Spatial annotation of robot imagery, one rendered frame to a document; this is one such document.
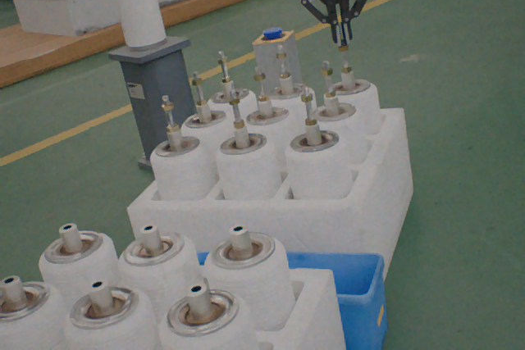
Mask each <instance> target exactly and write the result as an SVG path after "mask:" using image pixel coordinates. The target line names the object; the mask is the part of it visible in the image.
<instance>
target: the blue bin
mask: <svg viewBox="0 0 525 350"><path fill-rule="evenodd" d="M210 252H211V251H200V252H196V253H197V257H198V261H199V265H203V266H205V261H206V260H207V258H208V254H209V253H210ZM285 254H286V258H287V261H288V266H289V269H297V268H307V269H328V270H332V274H333V278H334V283H335V287H336V296H337V301H338V306H339V309H340V318H341V324H342V328H343V332H344V337H345V346H346V350H382V349H383V345H384V342H385V338H386V333H387V330H388V325H387V316H386V300H385V291H384V283H383V274H382V273H383V270H384V268H385V262H384V257H383V256H382V255H380V254H378V253H374V252H285Z"/></svg>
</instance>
